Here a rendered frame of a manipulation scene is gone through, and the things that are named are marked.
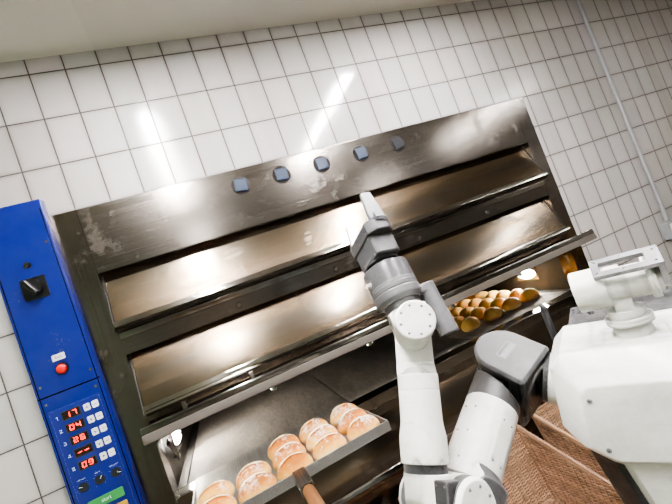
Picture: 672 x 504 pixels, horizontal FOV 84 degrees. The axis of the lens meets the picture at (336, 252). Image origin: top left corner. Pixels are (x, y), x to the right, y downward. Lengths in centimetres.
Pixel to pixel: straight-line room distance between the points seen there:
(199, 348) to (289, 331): 29
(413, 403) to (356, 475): 87
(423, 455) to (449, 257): 106
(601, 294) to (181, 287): 109
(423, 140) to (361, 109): 29
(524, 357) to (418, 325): 23
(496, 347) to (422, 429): 24
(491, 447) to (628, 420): 19
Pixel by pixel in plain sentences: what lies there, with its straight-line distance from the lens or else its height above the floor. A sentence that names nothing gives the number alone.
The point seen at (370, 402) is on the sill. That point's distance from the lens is 144.
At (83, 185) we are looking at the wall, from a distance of 142.
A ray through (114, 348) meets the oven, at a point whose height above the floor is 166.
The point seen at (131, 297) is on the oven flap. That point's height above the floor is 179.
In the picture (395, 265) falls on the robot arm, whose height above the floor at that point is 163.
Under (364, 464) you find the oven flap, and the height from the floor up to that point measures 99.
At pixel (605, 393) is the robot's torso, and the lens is 70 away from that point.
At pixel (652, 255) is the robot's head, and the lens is 70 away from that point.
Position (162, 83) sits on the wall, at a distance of 152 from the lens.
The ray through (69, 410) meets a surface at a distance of 136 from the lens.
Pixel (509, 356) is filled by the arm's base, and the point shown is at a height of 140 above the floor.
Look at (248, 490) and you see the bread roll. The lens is 112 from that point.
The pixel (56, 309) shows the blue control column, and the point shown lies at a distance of 135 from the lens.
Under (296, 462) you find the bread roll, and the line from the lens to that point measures 112.
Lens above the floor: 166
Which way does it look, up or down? 2 degrees up
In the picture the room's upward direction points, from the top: 20 degrees counter-clockwise
